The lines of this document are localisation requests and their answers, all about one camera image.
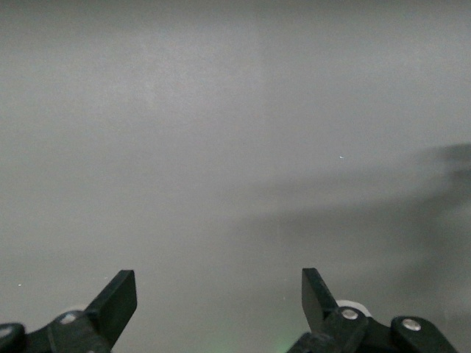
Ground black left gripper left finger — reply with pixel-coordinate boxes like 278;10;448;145
0;269;138;353

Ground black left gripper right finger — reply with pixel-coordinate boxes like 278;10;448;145
286;267;457;353

